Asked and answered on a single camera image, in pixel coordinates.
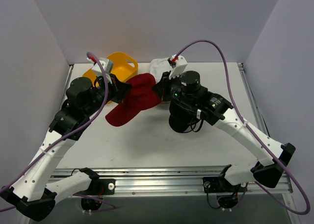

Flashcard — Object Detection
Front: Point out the white hat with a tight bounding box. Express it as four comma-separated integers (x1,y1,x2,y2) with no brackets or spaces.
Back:
148,58,172,83

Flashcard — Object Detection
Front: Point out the black cap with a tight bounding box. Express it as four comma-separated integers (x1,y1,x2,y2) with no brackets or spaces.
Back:
168,101,204,133

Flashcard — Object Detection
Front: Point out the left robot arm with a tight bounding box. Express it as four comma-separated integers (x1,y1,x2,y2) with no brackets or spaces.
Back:
0,74,132,222

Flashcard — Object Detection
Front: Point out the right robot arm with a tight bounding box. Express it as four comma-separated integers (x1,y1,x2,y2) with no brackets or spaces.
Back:
106,71,296,191

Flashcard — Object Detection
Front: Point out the yellow bin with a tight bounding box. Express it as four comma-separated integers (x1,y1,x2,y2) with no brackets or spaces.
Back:
82,51,139,104

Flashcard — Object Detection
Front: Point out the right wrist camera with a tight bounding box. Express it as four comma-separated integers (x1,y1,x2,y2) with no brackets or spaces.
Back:
168,55,187,79

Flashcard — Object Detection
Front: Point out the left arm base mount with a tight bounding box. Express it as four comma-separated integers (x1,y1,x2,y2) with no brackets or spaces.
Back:
94,178,116,195

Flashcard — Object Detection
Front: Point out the aluminium rail frame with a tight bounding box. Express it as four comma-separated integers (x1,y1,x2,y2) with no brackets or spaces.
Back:
19,62,301,224

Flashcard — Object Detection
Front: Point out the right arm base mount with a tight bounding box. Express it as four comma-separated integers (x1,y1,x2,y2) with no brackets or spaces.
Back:
202,176,229,193

